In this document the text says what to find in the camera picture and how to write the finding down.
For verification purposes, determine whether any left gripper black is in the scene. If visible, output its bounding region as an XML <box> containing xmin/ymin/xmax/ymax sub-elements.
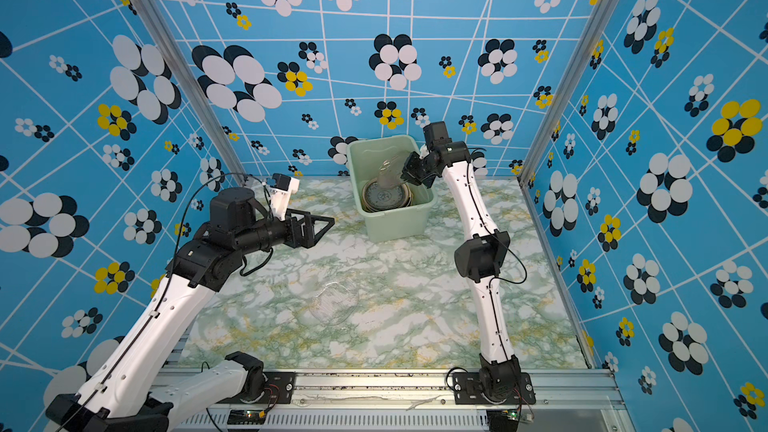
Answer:
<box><xmin>236</xmin><ymin>205</ymin><xmax>335</xmax><ymax>258</ymax></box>

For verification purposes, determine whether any pink glass plate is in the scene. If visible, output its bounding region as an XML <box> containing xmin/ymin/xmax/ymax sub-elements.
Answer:
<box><xmin>377</xmin><ymin>151</ymin><xmax>411</xmax><ymax>189</ymax></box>

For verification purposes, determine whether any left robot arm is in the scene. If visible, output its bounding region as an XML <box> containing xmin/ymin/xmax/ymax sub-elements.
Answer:
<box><xmin>46</xmin><ymin>180</ymin><xmax>335</xmax><ymax>431</ymax></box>

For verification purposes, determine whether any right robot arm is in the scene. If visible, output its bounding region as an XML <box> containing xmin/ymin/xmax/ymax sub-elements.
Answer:
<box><xmin>401</xmin><ymin>122</ymin><xmax>522</xmax><ymax>404</ymax></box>

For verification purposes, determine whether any light green plastic bin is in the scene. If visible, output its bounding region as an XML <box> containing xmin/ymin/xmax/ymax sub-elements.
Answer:
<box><xmin>347</xmin><ymin>135</ymin><xmax>436</xmax><ymax>242</ymax></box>

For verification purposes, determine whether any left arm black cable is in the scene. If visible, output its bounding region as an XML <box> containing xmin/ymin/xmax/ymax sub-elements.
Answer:
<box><xmin>170</xmin><ymin>172</ymin><xmax>274</xmax><ymax>280</ymax></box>

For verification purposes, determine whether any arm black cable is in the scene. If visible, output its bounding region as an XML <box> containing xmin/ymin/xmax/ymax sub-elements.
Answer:
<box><xmin>491</xmin><ymin>242</ymin><xmax>529</xmax><ymax>286</ymax></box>
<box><xmin>170</xmin><ymin>172</ymin><xmax>274</xmax><ymax>280</ymax></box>

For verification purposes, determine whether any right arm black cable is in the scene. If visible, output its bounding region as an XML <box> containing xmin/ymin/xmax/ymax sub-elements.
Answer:
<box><xmin>491</xmin><ymin>242</ymin><xmax>529</xmax><ymax>286</ymax></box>

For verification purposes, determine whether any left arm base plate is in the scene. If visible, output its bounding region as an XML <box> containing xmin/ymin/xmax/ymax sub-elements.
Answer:
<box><xmin>225</xmin><ymin>371</ymin><xmax>297</xmax><ymax>405</ymax></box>

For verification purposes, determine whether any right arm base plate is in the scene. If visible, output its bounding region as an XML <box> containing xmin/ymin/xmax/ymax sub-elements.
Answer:
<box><xmin>444</xmin><ymin>369</ymin><xmax>537</xmax><ymax>406</ymax></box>

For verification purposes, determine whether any aluminium front rail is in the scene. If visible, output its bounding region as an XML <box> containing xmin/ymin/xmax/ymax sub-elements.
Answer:
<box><xmin>171</xmin><ymin>369</ymin><xmax>635</xmax><ymax>431</ymax></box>

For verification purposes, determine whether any right aluminium corner post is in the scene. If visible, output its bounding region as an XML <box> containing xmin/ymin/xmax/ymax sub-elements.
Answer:
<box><xmin>519</xmin><ymin>0</ymin><xmax>620</xmax><ymax>186</ymax></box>

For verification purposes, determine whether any aluminium corner post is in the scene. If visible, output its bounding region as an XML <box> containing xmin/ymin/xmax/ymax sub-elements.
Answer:
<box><xmin>519</xmin><ymin>0</ymin><xmax>620</xmax><ymax>186</ymax></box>
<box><xmin>132</xmin><ymin>0</ymin><xmax>245</xmax><ymax>174</ymax></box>

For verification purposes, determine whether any left aluminium corner post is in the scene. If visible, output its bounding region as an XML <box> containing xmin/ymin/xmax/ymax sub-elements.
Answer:
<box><xmin>132</xmin><ymin>0</ymin><xmax>245</xmax><ymax>174</ymax></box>

